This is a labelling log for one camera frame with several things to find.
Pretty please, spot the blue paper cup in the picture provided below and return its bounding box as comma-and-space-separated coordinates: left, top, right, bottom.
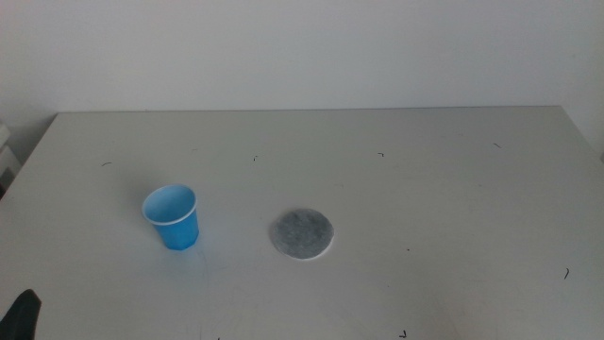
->
141, 183, 200, 252

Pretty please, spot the round grey cup mat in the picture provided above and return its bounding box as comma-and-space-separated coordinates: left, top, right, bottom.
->
268, 208, 336, 262

